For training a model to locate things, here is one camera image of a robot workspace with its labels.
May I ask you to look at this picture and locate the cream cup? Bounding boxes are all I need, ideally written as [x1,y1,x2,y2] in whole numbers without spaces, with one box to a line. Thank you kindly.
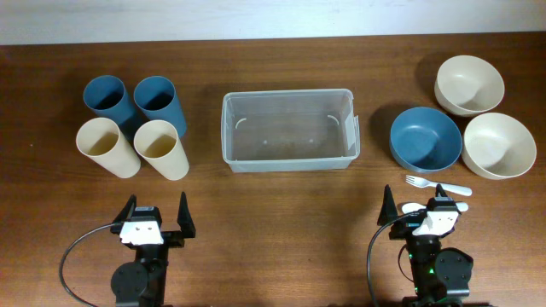
[133,119,189,181]
[76,117,141,178]

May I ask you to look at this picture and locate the white plastic fork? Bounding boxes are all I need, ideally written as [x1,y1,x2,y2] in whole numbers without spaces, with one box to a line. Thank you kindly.
[405,175,473,196]

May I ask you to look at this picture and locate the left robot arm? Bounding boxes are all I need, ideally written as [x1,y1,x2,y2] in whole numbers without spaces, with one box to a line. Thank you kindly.
[110,193,196,307]

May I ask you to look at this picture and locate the blue cup back left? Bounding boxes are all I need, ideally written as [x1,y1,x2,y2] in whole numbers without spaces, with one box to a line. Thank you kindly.
[83,75,144,141]

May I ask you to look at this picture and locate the blue bowl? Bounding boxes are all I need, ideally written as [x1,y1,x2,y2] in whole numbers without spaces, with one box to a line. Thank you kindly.
[389,107,462,173]

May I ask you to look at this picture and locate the cream cup front left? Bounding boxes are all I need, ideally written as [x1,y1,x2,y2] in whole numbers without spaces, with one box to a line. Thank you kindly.
[76,117,141,178]

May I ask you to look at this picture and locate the clear plastic container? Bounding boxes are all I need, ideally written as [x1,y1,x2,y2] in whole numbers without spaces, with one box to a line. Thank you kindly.
[221,89,361,173]

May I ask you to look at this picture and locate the blue cup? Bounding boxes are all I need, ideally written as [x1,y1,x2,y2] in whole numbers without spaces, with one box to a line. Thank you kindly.
[83,75,144,141]
[133,76,188,138]

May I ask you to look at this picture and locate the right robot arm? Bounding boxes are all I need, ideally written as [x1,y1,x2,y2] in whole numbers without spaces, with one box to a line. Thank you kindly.
[377,185,473,307]

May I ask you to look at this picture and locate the white plastic spoon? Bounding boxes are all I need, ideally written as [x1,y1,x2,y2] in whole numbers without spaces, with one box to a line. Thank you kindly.
[401,202,469,214]

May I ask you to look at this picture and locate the cream bowl back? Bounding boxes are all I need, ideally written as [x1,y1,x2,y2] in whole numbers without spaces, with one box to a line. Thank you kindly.
[434,55,505,117]

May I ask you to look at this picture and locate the cream bowl front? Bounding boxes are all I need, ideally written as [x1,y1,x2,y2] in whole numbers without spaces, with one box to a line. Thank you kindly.
[462,113,537,180]

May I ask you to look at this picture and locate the blue cup back right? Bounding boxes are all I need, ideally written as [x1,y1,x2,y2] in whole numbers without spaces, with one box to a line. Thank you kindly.
[133,76,188,138]

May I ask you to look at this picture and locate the cream bowl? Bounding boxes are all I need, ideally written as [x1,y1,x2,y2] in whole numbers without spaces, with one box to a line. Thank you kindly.
[434,55,505,117]
[462,113,537,180]

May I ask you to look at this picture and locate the cream cup front right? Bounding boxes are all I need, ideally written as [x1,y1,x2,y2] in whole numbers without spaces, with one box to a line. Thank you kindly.
[133,119,189,181]

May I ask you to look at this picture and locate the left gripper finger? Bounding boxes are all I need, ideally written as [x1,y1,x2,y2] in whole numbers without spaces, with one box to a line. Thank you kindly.
[177,192,195,234]
[113,194,137,223]

